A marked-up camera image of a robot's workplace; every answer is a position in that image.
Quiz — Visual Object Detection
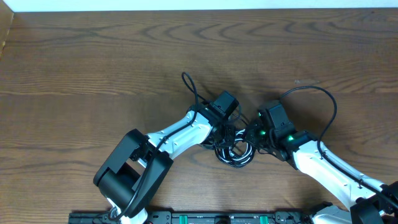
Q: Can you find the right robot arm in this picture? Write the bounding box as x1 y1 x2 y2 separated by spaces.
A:
244 100 397 223

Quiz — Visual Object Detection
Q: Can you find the camera cable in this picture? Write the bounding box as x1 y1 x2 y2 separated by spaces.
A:
279 85 398 209
107 72 212 222

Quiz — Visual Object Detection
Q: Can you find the left camera cable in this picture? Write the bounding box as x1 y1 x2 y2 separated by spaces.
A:
107 72 212 222

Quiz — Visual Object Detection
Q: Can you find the right camera cable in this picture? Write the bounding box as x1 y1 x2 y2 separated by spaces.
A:
279 85 398 209

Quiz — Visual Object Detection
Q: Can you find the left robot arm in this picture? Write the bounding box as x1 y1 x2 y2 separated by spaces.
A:
93 91 239 223

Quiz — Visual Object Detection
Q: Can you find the black cable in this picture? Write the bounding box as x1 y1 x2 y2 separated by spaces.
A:
201 113 257 169

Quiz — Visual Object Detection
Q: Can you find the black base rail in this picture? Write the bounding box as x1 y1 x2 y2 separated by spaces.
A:
67 211 315 224

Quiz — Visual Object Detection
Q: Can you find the white cable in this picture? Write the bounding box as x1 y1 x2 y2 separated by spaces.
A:
214 130 254 166

